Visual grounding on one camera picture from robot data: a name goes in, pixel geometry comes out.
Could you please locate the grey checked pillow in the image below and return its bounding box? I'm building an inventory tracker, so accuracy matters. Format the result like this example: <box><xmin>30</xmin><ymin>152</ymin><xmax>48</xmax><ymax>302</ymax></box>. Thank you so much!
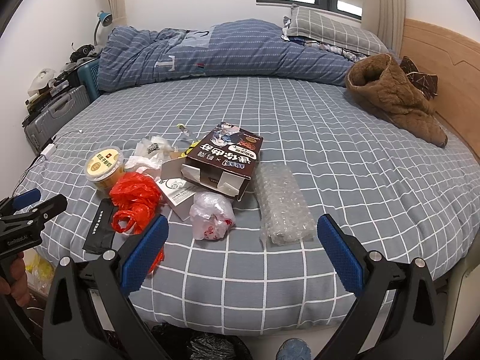
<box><xmin>283</xmin><ymin>6</ymin><xmax>388</xmax><ymax>56</ymax></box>

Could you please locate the person's left hand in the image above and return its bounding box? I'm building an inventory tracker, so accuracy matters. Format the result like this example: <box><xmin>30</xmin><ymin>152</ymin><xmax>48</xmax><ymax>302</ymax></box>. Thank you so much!
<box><xmin>0</xmin><ymin>252</ymin><xmax>30</xmax><ymax>307</ymax></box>

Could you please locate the beige curtain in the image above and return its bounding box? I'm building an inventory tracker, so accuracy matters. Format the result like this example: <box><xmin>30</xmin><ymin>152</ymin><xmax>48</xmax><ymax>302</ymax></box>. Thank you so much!
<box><xmin>361</xmin><ymin>0</ymin><xmax>406</xmax><ymax>55</ymax></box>

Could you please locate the white red printed bag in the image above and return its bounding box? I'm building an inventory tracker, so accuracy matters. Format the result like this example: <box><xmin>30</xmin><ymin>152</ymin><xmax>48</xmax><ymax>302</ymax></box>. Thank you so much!
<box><xmin>190</xmin><ymin>192</ymin><xmax>236</xmax><ymax>241</ymax></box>

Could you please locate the wooden headboard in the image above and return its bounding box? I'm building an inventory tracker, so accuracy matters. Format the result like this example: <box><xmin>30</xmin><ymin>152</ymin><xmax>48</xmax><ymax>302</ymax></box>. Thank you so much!
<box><xmin>401</xmin><ymin>19</ymin><xmax>480</xmax><ymax>156</ymax></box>

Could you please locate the blue fluffy slipper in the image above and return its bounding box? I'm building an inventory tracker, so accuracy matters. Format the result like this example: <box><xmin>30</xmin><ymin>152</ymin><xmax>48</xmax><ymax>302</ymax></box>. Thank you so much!
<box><xmin>276</xmin><ymin>338</ymin><xmax>312</xmax><ymax>360</ymax></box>

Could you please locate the brown cookie box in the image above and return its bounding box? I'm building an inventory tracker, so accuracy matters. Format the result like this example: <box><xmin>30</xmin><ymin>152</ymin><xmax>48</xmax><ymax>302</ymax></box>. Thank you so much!
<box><xmin>181</xmin><ymin>121</ymin><xmax>264</xmax><ymax>201</ymax></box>

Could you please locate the white charger adapter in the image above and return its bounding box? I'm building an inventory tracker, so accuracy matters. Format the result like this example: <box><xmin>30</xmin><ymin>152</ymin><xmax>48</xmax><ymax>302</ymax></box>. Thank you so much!
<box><xmin>40</xmin><ymin>143</ymin><xmax>56</xmax><ymax>160</ymax></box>

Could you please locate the grey checked bed sheet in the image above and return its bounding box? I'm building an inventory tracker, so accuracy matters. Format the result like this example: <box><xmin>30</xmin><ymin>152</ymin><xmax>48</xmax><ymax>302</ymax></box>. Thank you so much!
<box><xmin>19</xmin><ymin>77</ymin><xmax>479</xmax><ymax>336</ymax></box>

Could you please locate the white tissue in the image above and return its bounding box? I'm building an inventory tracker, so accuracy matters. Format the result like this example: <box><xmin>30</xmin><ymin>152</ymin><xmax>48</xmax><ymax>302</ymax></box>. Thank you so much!
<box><xmin>124</xmin><ymin>155</ymin><xmax>163</xmax><ymax>173</ymax></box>

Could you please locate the yellow plastic bag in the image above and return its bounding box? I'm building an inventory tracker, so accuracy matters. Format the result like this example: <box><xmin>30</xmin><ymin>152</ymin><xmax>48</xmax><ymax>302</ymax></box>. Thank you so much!
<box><xmin>24</xmin><ymin>249</ymin><xmax>55</xmax><ymax>296</ymax></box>

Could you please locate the grey suitcase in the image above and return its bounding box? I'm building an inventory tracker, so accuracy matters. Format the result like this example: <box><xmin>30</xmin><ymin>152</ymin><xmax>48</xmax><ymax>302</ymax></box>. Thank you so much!
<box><xmin>22</xmin><ymin>85</ymin><xmax>90</xmax><ymax>155</ymax></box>

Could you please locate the white earphone box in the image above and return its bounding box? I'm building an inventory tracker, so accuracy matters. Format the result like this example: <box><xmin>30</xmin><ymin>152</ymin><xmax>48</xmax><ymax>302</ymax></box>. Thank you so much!
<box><xmin>156</xmin><ymin>158</ymin><xmax>205</xmax><ymax>221</ymax></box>

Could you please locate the black sachet packet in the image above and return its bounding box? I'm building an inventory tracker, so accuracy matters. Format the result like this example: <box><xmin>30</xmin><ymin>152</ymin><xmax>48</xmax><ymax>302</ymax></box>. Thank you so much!
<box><xmin>83</xmin><ymin>198</ymin><xmax>117</xmax><ymax>254</ymax></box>

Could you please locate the blue desk lamp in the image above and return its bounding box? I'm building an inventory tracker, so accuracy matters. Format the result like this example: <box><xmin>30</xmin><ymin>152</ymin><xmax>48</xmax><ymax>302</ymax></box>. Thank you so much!
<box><xmin>94</xmin><ymin>10</ymin><xmax>113</xmax><ymax>46</ymax></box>

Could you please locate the yellow lidded pudding cup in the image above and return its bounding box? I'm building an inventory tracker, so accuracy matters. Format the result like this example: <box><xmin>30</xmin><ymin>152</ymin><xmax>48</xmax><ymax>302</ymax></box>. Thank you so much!
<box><xmin>84</xmin><ymin>145</ymin><xmax>125</xmax><ymax>191</ymax></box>

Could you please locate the clear bubble wrap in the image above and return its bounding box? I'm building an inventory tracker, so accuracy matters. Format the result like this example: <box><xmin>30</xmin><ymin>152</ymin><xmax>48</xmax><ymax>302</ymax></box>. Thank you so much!
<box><xmin>253</xmin><ymin>163</ymin><xmax>316</xmax><ymax>246</ymax></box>

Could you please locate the brown fleece jacket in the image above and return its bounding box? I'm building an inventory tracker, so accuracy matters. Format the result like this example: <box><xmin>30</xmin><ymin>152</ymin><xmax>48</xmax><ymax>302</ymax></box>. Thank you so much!
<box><xmin>345</xmin><ymin>54</ymin><xmax>448</xmax><ymax>148</ymax></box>

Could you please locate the black lined trash bin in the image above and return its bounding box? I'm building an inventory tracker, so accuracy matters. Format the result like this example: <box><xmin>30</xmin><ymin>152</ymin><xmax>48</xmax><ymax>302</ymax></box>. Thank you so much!
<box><xmin>151</xmin><ymin>322</ymin><xmax>253</xmax><ymax>360</ymax></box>

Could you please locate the red plastic bag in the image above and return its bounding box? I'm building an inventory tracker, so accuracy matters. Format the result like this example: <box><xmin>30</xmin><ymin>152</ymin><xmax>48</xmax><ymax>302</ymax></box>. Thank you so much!
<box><xmin>110</xmin><ymin>172</ymin><xmax>168</xmax><ymax>274</ymax></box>

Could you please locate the yellow white snack packet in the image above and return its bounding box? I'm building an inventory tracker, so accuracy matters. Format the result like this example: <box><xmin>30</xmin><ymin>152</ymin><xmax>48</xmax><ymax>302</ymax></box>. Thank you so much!
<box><xmin>178</xmin><ymin>140</ymin><xmax>200</xmax><ymax>158</ymax></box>

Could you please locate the blue quilted duvet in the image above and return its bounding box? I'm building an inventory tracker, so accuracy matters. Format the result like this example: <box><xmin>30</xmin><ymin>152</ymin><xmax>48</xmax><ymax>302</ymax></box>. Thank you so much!
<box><xmin>97</xmin><ymin>19</ymin><xmax>353</xmax><ymax>92</ymax></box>

